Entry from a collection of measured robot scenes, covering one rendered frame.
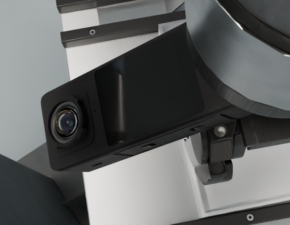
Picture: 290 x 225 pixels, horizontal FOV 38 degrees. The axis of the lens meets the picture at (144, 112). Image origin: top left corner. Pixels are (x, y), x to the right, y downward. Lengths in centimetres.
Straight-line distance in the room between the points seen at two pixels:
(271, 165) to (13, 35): 128
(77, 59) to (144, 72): 42
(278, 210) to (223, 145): 35
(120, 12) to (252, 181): 30
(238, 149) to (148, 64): 7
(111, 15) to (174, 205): 28
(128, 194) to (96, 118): 35
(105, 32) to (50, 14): 109
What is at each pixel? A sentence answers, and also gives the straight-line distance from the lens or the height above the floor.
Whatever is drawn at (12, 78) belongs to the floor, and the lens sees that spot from 162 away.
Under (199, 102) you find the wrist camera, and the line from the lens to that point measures 18.
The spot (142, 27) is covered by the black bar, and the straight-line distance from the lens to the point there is 60.
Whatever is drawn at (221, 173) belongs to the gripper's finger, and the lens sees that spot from 24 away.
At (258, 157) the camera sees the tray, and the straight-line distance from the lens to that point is 58.
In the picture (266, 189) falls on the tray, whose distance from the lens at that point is 57.
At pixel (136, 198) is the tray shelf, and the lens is 56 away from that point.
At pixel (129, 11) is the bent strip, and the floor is 88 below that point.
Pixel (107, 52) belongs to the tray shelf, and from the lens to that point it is 61.
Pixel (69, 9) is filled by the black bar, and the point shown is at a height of 89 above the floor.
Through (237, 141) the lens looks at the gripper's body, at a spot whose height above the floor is 122.
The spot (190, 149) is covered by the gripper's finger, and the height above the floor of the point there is 113.
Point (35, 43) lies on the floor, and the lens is 164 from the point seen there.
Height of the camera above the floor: 143
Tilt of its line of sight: 74 degrees down
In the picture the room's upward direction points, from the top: 6 degrees counter-clockwise
